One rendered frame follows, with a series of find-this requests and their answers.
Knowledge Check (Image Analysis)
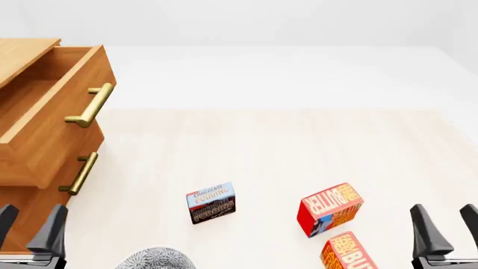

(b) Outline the short brass drawer handle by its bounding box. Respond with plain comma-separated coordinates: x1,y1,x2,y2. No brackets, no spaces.
58,151,99,197

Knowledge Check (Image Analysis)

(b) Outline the chocolate pudding box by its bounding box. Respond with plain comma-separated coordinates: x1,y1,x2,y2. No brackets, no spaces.
185,182,238,226

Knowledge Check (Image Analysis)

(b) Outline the wooden cabinet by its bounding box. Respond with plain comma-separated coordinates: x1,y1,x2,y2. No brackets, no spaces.
0,38,105,256

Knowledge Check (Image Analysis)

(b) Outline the grey patterned bowl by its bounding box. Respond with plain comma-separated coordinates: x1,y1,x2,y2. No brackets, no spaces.
114,246,198,269

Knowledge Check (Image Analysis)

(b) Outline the long brass drawer handle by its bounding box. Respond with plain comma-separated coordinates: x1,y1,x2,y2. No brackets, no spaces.
63,82,116,129

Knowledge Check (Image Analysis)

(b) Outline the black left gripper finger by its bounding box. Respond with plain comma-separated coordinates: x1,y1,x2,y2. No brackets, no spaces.
25,203,69,258
0,204,19,247

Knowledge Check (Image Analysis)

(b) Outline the red butter box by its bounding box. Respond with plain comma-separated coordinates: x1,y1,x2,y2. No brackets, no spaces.
297,182,364,239
320,231,379,269

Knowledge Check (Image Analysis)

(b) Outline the closed wooden drawer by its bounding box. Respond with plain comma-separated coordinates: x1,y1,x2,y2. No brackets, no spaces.
35,117,105,190

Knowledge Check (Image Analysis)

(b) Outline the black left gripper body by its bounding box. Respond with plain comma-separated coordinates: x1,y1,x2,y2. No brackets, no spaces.
0,250,68,269

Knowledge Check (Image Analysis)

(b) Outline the open wooden drawer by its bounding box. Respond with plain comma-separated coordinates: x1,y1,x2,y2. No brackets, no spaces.
0,44,118,190

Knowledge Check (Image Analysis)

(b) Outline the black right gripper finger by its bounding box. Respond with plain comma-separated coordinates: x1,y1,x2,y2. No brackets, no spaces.
459,203,478,242
409,203,456,258

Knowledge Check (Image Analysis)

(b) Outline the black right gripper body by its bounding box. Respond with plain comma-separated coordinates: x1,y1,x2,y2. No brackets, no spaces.
411,250,478,269

